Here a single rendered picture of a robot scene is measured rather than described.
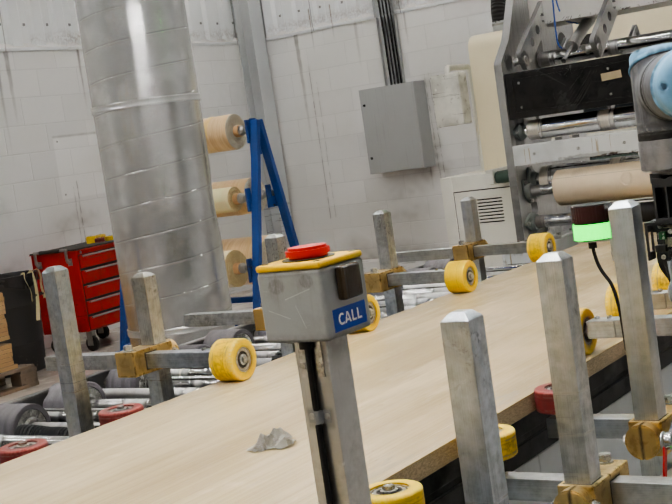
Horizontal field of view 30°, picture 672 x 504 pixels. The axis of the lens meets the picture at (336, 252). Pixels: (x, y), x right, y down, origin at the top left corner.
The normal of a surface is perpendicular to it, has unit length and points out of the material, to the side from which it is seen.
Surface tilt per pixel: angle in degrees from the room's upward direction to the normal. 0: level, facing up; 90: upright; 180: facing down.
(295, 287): 90
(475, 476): 90
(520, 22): 90
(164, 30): 90
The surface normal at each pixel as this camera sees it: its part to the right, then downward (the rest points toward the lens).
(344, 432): 0.82, -0.07
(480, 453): -0.55, 0.15
